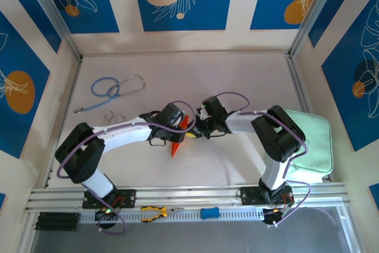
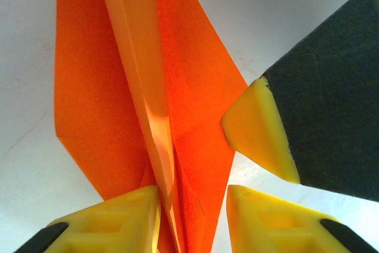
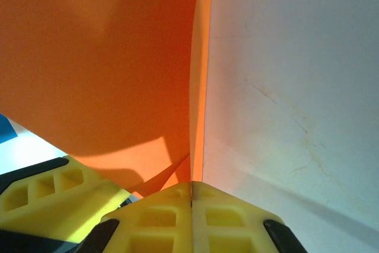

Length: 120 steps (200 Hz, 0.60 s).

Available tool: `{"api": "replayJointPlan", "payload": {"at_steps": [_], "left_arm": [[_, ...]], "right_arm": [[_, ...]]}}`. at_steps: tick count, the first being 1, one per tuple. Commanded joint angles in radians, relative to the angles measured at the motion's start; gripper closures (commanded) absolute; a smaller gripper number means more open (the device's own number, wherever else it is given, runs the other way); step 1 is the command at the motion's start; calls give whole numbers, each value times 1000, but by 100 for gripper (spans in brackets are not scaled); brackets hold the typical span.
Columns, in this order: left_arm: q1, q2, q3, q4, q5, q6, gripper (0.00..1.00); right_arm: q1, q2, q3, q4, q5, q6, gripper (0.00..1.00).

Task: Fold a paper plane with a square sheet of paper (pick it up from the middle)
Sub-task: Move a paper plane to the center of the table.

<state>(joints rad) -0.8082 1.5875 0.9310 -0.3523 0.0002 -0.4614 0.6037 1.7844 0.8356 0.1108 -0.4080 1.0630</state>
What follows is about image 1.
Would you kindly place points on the light green folded cushion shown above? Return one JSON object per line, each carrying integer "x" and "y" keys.
{"x": 324, "y": 130}

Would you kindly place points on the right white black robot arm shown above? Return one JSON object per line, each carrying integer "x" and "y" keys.
{"x": 242, "y": 122}

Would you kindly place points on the left black controller board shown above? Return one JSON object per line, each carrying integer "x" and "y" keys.
{"x": 106, "y": 211}

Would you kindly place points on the blue bone-shaped sponge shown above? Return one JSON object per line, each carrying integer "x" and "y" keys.
{"x": 209, "y": 213}

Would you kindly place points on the black ribbed block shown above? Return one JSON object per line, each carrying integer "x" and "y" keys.
{"x": 57, "y": 222}

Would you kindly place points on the aluminium frame post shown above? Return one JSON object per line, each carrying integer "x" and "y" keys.
{"x": 314, "y": 13}
{"x": 53, "y": 13}

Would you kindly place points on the orange square paper sheet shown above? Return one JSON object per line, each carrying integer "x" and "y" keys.
{"x": 176, "y": 147}

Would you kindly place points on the right black controller board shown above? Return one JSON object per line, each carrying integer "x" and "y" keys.
{"x": 275, "y": 216}

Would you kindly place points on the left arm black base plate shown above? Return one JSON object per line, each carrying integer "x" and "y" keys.
{"x": 128, "y": 198}

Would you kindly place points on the black controller board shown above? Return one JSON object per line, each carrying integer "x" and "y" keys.
{"x": 275, "y": 216}
{"x": 106, "y": 211}

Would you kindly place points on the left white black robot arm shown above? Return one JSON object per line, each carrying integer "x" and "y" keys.
{"x": 127, "y": 134}

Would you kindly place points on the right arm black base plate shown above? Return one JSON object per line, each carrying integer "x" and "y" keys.
{"x": 248, "y": 195}

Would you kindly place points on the aluminium front rail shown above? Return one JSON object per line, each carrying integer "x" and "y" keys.
{"x": 192, "y": 195}

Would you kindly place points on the aluminium side rail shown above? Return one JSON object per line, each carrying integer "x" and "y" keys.
{"x": 68, "y": 99}
{"x": 300, "y": 87}

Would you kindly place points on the blue tube stethoscope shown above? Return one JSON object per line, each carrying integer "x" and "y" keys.
{"x": 78, "y": 110}

